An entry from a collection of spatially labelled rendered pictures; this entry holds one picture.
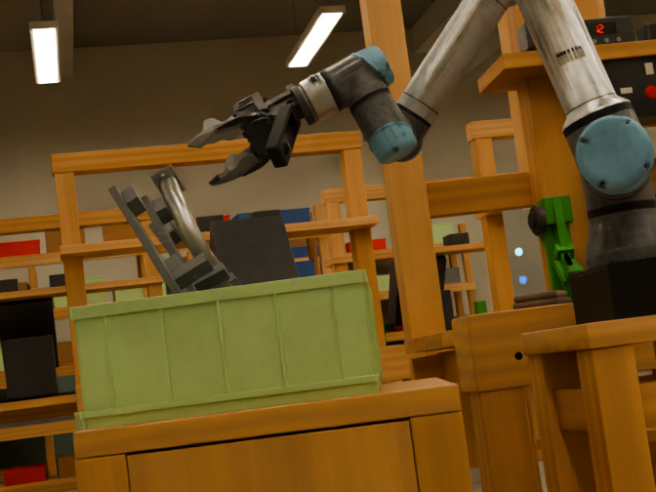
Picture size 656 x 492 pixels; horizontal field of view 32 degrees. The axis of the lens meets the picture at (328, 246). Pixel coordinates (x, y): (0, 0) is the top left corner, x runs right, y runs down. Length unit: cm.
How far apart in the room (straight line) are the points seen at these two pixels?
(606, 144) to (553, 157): 115
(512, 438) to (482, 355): 17
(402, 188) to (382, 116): 96
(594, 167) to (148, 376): 76
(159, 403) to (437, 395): 38
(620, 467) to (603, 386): 12
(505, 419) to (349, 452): 77
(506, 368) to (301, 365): 75
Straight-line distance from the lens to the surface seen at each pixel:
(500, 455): 226
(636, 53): 299
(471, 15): 207
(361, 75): 194
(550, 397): 205
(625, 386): 184
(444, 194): 298
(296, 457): 154
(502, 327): 226
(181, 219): 187
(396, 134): 191
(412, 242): 285
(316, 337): 158
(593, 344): 181
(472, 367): 225
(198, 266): 170
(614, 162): 184
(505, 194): 302
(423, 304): 284
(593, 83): 188
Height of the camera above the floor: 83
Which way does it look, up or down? 6 degrees up
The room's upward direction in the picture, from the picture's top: 7 degrees counter-clockwise
